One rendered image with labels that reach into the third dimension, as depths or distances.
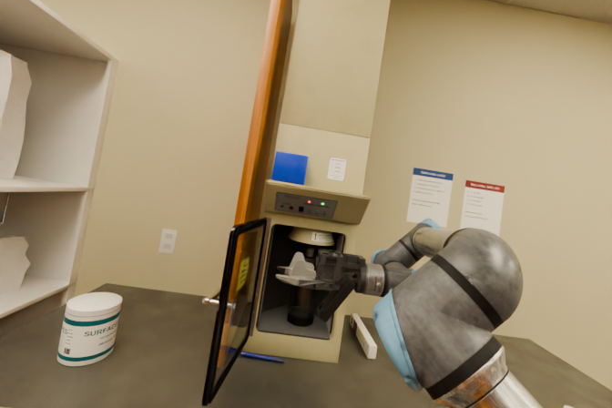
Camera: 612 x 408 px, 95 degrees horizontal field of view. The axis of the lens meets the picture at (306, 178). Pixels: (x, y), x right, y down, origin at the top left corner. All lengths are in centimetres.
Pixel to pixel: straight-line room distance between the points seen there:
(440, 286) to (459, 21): 159
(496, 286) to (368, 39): 89
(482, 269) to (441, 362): 13
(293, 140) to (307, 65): 27
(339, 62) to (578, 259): 161
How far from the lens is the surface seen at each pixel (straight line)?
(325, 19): 113
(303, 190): 85
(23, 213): 185
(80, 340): 105
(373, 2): 120
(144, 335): 119
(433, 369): 45
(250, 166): 87
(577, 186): 205
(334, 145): 98
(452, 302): 44
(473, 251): 46
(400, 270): 76
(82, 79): 177
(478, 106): 175
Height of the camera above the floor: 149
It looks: 3 degrees up
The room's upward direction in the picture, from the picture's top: 9 degrees clockwise
